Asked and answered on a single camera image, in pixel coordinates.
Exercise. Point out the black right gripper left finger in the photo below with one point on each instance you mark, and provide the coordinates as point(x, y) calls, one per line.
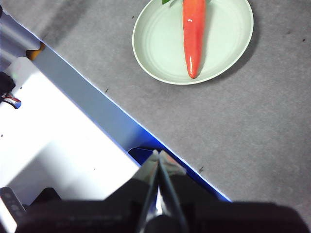
point(143, 187)

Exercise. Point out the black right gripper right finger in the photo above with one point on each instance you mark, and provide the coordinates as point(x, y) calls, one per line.
point(173, 179)

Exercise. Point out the black bar with round buttons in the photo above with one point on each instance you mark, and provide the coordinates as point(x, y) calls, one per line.
point(12, 202)

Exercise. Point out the green plate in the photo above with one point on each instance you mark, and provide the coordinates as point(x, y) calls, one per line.
point(158, 43)

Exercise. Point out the orange and black clamp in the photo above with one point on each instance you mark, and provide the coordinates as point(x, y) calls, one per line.
point(34, 52)

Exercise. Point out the orange carrot with green leaves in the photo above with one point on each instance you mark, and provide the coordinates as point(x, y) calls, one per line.
point(194, 36)

